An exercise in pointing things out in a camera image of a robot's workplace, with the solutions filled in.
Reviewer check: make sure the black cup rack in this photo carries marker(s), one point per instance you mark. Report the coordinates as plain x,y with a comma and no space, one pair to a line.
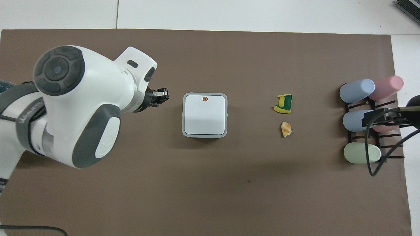
392,146

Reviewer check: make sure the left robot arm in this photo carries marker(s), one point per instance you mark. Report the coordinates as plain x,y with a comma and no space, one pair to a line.
95,98

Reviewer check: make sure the pink cup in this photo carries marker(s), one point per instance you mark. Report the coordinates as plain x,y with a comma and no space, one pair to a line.
387,87
384,128

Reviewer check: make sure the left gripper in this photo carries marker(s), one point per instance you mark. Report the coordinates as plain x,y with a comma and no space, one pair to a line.
150,97

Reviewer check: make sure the light green cup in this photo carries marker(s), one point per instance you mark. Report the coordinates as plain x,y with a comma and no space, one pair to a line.
359,153

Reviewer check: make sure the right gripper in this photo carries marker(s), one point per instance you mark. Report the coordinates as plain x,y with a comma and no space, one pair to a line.
412,113

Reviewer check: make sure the grey laptop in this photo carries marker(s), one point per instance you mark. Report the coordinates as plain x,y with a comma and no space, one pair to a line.
410,7

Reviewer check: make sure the blue cup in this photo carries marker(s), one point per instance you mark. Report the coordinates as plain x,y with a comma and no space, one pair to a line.
352,120
357,90

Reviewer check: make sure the green yellow sponge piece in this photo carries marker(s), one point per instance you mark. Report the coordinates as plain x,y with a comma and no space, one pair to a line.
286,102

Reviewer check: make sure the white bin with grey rim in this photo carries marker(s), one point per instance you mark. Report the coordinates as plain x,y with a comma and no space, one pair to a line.
205,114

